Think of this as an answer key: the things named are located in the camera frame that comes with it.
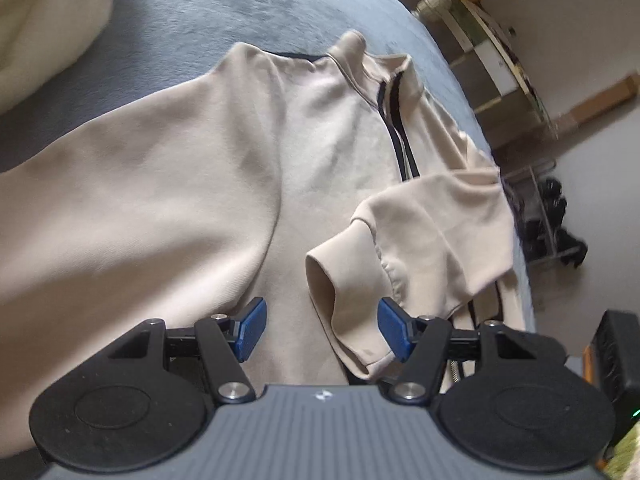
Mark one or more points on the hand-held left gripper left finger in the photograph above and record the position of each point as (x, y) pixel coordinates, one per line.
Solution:
(252, 325)

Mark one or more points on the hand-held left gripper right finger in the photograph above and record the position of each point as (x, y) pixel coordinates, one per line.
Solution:
(395, 325)

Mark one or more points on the beige zip jacket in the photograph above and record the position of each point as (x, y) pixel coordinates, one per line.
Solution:
(175, 185)

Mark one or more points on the metal shoe rack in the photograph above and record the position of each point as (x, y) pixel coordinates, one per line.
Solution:
(545, 210)

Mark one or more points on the long cardboard box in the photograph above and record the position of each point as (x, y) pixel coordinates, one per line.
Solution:
(600, 102)

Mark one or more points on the light wooden desk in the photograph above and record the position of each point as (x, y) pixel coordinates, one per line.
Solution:
(495, 60)

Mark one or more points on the cream bedpost knob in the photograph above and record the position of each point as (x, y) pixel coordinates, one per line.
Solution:
(432, 6)

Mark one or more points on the cream fleece garment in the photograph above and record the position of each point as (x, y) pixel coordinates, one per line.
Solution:
(45, 25)

